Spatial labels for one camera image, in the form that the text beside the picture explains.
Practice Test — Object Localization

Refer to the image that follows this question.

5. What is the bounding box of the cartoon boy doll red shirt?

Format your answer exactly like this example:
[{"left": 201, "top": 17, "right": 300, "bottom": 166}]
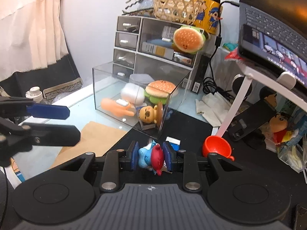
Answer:
[{"left": 269, "top": 113, "right": 297, "bottom": 145}]

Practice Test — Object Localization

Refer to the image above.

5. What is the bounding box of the red plastic cup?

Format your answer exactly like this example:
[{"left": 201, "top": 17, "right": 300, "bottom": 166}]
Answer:
[{"left": 202, "top": 136, "right": 235, "bottom": 161}]

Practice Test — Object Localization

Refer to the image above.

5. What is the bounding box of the yellow cartoon mug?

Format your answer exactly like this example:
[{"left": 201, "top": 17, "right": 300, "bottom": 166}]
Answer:
[{"left": 193, "top": 0, "right": 223, "bottom": 35}]

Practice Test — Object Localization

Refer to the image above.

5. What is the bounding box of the blue and red figurine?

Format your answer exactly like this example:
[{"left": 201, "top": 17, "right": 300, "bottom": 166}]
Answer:
[{"left": 138, "top": 140, "right": 164, "bottom": 176}]

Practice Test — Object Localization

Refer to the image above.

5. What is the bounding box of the woven bamboo basket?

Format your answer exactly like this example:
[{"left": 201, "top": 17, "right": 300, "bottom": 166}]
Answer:
[{"left": 153, "top": 0, "right": 204, "bottom": 25}]

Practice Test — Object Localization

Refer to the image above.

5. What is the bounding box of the black laptop charging cable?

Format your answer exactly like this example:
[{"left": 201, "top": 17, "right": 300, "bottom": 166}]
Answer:
[{"left": 202, "top": 0, "right": 240, "bottom": 99}]

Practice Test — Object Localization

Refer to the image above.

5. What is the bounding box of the brown bear figurine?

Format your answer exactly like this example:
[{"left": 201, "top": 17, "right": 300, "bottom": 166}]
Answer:
[{"left": 139, "top": 102, "right": 163, "bottom": 126}]

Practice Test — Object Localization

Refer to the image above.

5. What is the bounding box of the black smartphone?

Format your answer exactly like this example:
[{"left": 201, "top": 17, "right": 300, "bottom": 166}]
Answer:
[{"left": 238, "top": 23, "right": 306, "bottom": 88}]

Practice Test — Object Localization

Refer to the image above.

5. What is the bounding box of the white laptop stand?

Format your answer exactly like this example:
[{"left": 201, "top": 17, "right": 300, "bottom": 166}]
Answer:
[{"left": 216, "top": 60, "right": 306, "bottom": 136}]

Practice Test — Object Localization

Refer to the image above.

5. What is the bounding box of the burger toy in drawer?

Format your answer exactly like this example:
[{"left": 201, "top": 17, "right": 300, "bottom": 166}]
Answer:
[{"left": 144, "top": 80, "right": 178, "bottom": 105}]

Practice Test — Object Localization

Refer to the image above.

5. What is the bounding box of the black laptop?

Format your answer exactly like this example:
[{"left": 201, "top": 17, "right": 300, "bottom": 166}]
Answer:
[{"left": 239, "top": 0, "right": 306, "bottom": 60}]

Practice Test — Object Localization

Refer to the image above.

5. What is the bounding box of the white crumpled paper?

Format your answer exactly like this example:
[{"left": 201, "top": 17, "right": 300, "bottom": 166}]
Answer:
[{"left": 195, "top": 92, "right": 231, "bottom": 127}]

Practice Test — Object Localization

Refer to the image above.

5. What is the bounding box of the hanging burger plush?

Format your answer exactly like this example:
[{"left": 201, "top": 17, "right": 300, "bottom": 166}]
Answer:
[{"left": 173, "top": 26, "right": 205, "bottom": 54}]

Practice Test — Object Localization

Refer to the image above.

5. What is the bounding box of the white drawer organizer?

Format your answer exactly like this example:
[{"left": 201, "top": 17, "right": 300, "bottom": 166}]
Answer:
[{"left": 112, "top": 16, "right": 201, "bottom": 92}]

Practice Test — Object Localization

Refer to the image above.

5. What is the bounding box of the clear drawer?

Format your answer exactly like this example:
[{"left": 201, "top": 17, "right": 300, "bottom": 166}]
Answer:
[{"left": 92, "top": 61, "right": 190, "bottom": 139}]

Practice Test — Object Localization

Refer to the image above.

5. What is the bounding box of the clear water bottle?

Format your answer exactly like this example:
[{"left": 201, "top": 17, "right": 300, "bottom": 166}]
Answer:
[{"left": 26, "top": 86, "right": 50, "bottom": 104}]

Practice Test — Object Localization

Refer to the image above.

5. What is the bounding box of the black phone stand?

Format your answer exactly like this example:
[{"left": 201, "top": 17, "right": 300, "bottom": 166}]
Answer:
[{"left": 227, "top": 100, "right": 276, "bottom": 141}]

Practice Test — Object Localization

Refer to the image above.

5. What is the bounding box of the black desk mat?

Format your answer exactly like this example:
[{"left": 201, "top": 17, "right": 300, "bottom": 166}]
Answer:
[{"left": 102, "top": 109, "right": 307, "bottom": 230}]

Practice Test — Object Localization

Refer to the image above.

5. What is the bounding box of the blue white card box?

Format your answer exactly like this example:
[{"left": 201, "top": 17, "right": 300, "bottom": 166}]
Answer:
[{"left": 166, "top": 136, "right": 181, "bottom": 151}]

